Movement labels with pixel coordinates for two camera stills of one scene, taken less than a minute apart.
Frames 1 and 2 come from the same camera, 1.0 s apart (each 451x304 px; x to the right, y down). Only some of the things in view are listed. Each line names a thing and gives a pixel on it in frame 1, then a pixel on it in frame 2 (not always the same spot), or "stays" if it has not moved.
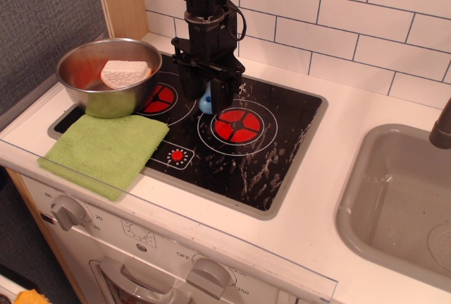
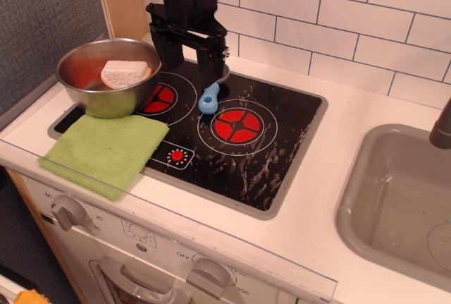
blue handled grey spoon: (205, 103) stays
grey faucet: (440, 135) stays
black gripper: (211, 46) -> (188, 13)
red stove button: (177, 156) stays
